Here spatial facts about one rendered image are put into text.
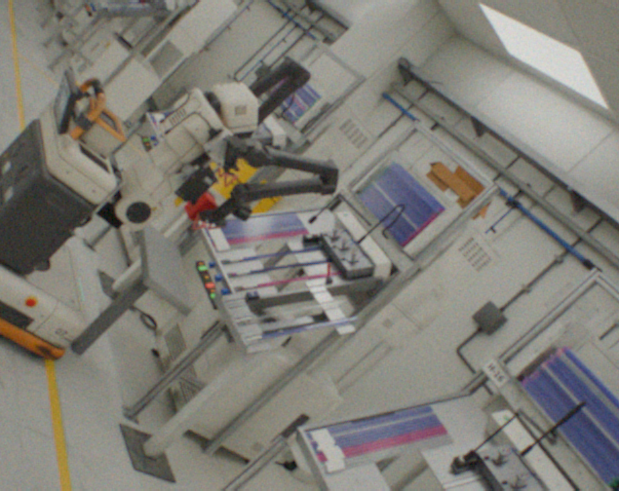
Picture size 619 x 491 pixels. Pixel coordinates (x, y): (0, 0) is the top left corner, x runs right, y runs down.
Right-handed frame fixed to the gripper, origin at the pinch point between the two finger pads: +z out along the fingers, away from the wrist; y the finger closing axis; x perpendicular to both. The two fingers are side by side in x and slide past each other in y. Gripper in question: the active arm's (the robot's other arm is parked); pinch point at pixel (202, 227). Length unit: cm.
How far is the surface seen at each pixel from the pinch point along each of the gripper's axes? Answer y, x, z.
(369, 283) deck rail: -63, 46, -28
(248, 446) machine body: -56, 86, 72
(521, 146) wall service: -266, -20, -82
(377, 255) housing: -69, 36, -35
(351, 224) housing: -82, 12, -24
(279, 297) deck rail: -27.2, 37.1, -2.4
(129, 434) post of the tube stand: 18, 63, 68
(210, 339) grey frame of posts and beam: -5.2, 41.4, 24.8
